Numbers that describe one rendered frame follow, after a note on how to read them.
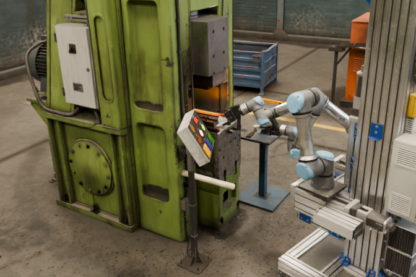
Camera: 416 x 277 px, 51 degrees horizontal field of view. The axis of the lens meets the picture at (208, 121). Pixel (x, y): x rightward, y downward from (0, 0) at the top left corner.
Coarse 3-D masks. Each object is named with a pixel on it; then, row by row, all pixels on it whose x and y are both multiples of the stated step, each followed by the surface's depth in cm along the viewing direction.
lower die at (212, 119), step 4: (196, 108) 372; (196, 112) 361; (212, 112) 362; (216, 112) 362; (200, 116) 354; (204, 116) 354; (208, 116) 354; (212, 116) 354; (216, 116) 352; (204, 120) 349; (208, 120) 349; (212, 120) 349; (216, 120) 347; (204, 124) 348; (208, 124) 347; (212, 124) 344; (216, 124) 347; (216, 128) 348
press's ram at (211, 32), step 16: (208, 16) 336; (224, 16) 334; (192, 32) 320; (208, 32) 313; (224, 32) 333; (192, 48) 325; (208, 48) 317; (224, 48) 337; (208, 64) 322; (224, 64) 342
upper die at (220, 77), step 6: (222, 72) 341; (198, 78) 337; (204, 78) 334; (210, 78) 331; (216, 78) 334; (222, 78) 343; (198, 84) 339; (204, 84) 336; (210, 84) 333; (216, 84) 336
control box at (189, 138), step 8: (192, 112) 305; (184, 120) 297; (192, 120) 294; (200, 120) 309; (184, 128) 280; (200, 128) 301; (184, 136) 281; (192, 136) 281; (200, 136) 293; (184, 144) 283; (192, 144) 283; (200, 144) 286; (192, 152) 285; (200, 152) 284; (200, 160) 287; (208, 160) 286
